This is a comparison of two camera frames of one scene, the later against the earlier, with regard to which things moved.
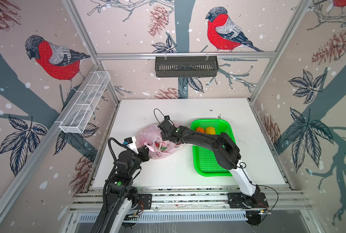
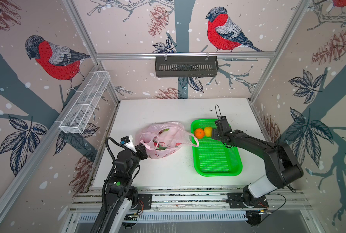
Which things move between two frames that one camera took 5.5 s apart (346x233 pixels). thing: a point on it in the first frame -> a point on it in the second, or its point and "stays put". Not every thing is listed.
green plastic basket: x=205 y=162 stays put
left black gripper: x=144 y=153 stays put
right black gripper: x=164 y=136 -> x=215 y=131
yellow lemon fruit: x=210 y=130 stays put
